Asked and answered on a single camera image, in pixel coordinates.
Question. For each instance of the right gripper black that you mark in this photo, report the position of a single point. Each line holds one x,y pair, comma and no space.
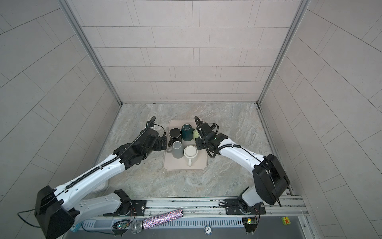
199,145

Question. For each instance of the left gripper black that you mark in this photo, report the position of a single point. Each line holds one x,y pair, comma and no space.
160,146

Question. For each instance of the light green mug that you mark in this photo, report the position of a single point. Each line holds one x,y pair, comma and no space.
196,134

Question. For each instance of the white mug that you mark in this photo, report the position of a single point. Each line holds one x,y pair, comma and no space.
191,154

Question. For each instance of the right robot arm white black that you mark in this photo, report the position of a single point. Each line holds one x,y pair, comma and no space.
270,179

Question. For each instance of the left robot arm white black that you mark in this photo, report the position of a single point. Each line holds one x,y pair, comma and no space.
58,209

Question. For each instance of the dark green faceted mug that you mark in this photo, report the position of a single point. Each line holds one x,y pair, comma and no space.
187,132

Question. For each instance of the black mug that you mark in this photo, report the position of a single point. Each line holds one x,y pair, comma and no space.
175,134

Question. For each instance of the grey mug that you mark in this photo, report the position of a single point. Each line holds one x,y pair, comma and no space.
176,149

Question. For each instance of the beige rectangular tray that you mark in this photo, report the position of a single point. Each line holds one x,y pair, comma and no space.
172,164

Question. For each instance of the left circuit board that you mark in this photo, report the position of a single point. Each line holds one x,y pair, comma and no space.
121,225

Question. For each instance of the circuit board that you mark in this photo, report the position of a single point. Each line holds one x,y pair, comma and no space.
250,224
121,225

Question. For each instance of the round blue white badge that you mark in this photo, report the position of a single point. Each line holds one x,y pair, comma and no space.
208,230

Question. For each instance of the right circuit board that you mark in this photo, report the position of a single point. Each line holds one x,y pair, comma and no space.
250,224

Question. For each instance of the blue owl figure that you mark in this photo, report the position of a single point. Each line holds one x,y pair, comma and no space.
75,228

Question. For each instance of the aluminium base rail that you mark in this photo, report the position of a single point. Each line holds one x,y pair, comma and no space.
205,207

